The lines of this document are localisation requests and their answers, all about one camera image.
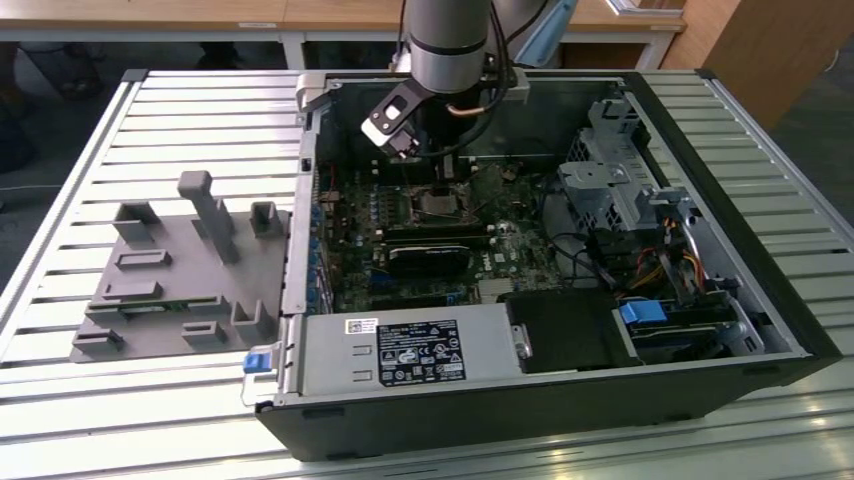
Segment green motherboard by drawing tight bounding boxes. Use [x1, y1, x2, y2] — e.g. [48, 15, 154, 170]
[312, 154, 568, 314]

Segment silver metal drive cage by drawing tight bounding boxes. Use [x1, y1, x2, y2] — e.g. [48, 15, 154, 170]
[553, 97, 701, 234]

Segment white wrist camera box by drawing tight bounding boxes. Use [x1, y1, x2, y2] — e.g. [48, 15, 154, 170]
[358, 79, 428, 162]

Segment coloured power wire bundle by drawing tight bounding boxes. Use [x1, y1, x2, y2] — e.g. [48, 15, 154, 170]
[625, 247, 709, 292]

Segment white desk tray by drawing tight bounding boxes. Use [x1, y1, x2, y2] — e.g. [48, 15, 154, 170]
[604, 0, 688, 15]

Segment black RAM slot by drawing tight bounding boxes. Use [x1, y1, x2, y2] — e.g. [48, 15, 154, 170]
[384, 225, 487, 236]
[381, 234, 489, 247]

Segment small square silver CPU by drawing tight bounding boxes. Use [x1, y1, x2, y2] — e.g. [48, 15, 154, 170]
[420, 192, 463, 215]

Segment silver metal disk bay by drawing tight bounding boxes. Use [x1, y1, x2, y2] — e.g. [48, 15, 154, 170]
[625, 287, 768, 364]

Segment blue disk carrier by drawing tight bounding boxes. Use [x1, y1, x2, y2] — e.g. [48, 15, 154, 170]
[616, 297, 668, 331]

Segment black wire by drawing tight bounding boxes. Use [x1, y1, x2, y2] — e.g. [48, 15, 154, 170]
[549, 232, 625, 292]

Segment grey plastic parts rack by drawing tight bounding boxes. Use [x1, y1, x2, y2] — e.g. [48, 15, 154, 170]
[69, 169, 294, 365]

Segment silver chipset heatsink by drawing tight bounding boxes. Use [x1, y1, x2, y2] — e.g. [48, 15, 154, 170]
[477, 279, 520, 302]

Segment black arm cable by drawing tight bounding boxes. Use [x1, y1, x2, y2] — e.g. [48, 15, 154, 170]
[416, 0, 535, 156]

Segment black plastic fan shroud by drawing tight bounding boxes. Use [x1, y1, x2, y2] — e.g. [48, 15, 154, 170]
[500, 288, 645, 375]

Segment green RAM stick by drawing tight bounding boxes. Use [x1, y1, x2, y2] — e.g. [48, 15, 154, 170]
[92, 298, 221, 315]

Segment black open PC case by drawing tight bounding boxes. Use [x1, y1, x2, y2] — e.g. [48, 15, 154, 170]
[254, 68, 843, 464]

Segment black expansion slot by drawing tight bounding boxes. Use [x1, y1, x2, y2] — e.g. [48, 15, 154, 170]
[366, 294, 447, 310]

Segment grey power supply unit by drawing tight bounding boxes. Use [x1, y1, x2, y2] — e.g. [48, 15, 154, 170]
[292, 303, 525, 399]

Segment black graphics card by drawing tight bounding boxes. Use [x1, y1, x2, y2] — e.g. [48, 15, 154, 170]
[385, 242, 472, 280]

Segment CPU socket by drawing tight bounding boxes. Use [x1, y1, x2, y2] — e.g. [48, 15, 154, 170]
[408, 184, 476, 225]

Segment wooden cabinet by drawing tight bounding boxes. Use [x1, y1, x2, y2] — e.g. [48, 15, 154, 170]
[659, 0, 854, 132]

